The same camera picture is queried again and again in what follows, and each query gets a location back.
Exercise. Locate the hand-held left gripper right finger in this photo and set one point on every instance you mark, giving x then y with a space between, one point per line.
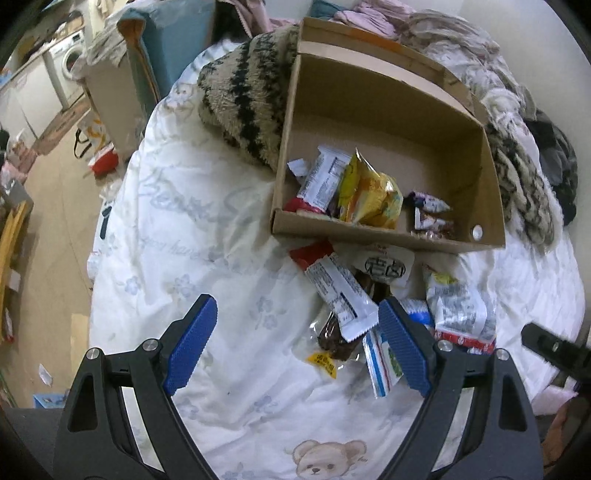
406 344

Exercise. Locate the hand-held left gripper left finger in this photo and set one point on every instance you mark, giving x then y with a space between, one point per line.
191 344

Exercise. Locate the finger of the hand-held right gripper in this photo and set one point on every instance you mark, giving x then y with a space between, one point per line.
554 348

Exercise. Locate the blue snack packet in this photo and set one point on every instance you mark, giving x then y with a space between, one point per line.
418 314

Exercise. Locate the white and blue packet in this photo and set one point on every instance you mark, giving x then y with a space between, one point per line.
378 364

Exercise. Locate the white red-striped packet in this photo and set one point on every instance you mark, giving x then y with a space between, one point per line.
461 309

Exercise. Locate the brown snack clear yellow-label packet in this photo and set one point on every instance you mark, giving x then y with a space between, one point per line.
332 344

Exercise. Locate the white packet black characters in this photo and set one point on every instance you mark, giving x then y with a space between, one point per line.
385 267

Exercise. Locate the white packet with red end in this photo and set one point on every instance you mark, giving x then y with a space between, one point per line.
339 288
323 177

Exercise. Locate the brown chocolate bar packet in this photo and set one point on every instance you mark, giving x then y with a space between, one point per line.
431 223

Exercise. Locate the small purple packet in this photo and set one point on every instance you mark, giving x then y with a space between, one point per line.
429 201

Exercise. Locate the yellow snack bag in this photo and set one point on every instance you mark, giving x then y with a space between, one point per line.
369 194

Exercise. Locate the small white wrapper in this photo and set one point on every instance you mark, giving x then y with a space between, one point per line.
298 167

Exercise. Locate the cardboard box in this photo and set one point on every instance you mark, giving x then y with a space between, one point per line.
392 115

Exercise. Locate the white bear print bedsheet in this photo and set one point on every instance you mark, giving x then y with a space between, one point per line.
207 221

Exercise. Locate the small blue box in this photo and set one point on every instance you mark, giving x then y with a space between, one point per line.
48 400

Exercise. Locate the dark clothes pile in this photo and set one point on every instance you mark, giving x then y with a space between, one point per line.
558 166

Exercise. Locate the red bag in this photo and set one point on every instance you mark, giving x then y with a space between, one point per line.
105 161

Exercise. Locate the yellow wooden furniture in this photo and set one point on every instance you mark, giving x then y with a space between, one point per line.
11 249

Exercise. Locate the white tote bag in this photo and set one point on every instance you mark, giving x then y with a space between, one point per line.
94 134

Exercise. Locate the brown floor rug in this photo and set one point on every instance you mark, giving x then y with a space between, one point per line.
60 124

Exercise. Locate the fuzzy cream black patterned blanket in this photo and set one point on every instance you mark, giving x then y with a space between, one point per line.
249 92

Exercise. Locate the white floor cabinet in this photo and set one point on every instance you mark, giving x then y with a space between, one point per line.
32 97

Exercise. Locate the crumpled floral duvet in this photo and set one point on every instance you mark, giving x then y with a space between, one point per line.
461 50

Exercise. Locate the teal chair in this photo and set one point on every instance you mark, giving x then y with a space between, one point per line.
171 37

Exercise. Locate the white washing machine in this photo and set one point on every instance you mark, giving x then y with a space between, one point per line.
69 60

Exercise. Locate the patterned grey cloth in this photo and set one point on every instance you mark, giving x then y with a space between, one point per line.
104 46

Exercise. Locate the pink quilt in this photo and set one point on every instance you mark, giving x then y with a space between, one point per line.
369 14

